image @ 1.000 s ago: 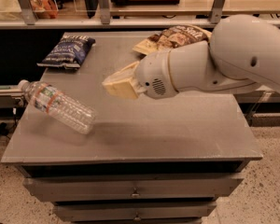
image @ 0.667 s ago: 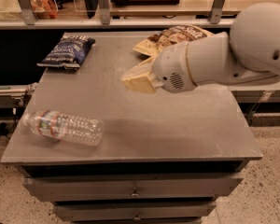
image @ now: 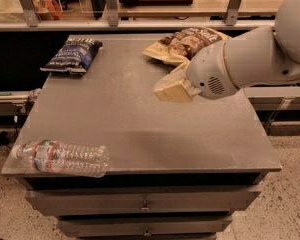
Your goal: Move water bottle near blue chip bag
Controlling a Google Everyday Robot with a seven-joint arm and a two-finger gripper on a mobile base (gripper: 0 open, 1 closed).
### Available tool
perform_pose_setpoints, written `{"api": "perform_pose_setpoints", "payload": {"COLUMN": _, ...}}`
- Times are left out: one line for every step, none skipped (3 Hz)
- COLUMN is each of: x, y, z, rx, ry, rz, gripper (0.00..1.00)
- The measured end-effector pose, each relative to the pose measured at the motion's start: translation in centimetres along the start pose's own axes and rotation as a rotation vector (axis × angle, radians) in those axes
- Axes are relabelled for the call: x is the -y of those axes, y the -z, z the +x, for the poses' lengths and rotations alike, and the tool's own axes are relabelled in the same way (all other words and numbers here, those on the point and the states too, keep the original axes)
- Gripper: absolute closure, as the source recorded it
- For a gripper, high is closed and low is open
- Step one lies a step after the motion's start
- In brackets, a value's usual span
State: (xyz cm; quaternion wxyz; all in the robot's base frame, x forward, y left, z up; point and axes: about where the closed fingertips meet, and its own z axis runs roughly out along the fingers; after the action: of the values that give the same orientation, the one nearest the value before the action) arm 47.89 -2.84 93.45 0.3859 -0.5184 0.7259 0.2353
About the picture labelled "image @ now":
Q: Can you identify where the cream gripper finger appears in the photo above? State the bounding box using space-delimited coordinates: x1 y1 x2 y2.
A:
153 84 192 103
155 72 183 88

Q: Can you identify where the clear plastic water bottle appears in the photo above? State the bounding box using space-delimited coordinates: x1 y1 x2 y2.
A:
11 140 110 178

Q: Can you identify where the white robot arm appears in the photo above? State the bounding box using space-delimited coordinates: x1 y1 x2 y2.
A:
153 0 300 103

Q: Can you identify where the brown and cream chip bag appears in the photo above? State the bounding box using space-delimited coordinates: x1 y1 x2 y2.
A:
143 27 230 66

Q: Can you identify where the blue chip bag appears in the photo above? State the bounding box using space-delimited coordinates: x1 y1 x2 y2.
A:
40 37 103 74

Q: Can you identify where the orange bag on shelf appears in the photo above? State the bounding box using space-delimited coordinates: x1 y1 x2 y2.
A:
32 0 62 20

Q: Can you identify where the grey drawer cabinet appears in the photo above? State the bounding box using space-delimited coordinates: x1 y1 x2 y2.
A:
3 34 281 240

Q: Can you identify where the upper grey drawer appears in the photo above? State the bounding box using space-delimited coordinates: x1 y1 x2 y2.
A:
25 185 261 217

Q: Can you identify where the grey drawer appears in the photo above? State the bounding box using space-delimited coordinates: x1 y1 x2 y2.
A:
58 216 232 238
25 185 261 217

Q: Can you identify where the lower grey drawer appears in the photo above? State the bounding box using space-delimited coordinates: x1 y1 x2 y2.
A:
58 216 232 238

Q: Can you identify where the metal shelf rail frame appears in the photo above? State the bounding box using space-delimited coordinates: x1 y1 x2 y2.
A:
0 0 284 31

